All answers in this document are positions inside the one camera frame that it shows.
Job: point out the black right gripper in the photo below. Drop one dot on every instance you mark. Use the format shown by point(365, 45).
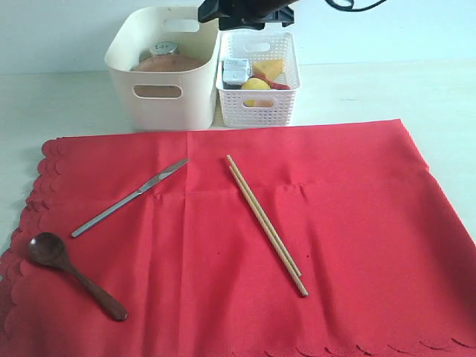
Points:
point(252, 15)

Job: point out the stainless steel cup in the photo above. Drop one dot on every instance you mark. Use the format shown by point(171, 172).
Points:
point(161, 48)

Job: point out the brown wooden plate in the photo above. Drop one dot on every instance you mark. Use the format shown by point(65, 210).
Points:
point(164, 63)

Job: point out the white milk carton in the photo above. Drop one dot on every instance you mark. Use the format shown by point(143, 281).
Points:
point(235, 72)

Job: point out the yellow cheese wedge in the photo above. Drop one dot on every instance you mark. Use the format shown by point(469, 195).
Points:
point(268, 69)

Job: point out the yellow lemon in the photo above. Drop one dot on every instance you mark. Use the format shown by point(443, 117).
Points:
point(253, 84)

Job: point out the red sausage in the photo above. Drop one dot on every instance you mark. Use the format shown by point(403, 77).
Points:
point(272, 84)

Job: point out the brown egg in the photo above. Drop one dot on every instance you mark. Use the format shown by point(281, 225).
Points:
point(263, 103)

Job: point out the wooden chopstick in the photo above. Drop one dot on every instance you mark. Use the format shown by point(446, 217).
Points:
point(261, 210)
point(301, 288)

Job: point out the dark wooden spoon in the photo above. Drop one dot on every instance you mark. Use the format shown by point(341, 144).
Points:
point(47, 249)

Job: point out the cream plastic bin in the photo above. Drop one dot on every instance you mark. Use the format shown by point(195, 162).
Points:
point(173, 100)

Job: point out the white perforated plastic basket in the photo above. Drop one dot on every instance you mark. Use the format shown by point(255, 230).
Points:
point(257, 46)

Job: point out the silver table knife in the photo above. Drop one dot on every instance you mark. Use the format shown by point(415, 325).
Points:
point(158, 177)

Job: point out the red tablecloth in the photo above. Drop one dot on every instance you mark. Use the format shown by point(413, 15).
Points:
point(388, 265)

